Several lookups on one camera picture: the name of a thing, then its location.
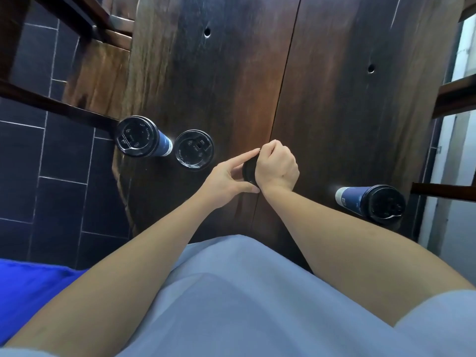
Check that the person's left hand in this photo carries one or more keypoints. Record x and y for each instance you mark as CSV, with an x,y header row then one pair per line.
x,y
223,184

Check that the person's right hand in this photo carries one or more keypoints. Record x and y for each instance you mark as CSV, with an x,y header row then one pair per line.
x,y
279,169

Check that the person's left thumb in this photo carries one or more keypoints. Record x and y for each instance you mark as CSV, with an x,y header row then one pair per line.
x,y
248,188

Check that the person's right fingers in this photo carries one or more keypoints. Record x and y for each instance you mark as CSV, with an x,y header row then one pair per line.
x,y
267,147

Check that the black plastic cup lid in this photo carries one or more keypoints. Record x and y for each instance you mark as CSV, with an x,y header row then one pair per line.
x,y
194,150
248,171

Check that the person's right forearm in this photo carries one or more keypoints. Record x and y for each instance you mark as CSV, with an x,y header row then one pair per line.
x,y
353,241

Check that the person's left forearm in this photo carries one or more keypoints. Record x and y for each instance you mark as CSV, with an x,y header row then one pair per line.
x,y
122,275

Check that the blue paper cup, black lid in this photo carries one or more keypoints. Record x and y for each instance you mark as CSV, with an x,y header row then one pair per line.
x,y
143,137
366,202

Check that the light blue shirt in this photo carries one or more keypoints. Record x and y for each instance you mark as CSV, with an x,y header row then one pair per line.
x,y
241,304

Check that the dark wooden chair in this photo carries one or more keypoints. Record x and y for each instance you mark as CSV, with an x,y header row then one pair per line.
x,y
453,96
93,74

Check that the blue cushion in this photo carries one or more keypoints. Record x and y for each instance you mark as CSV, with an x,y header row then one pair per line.
x,y
33,289

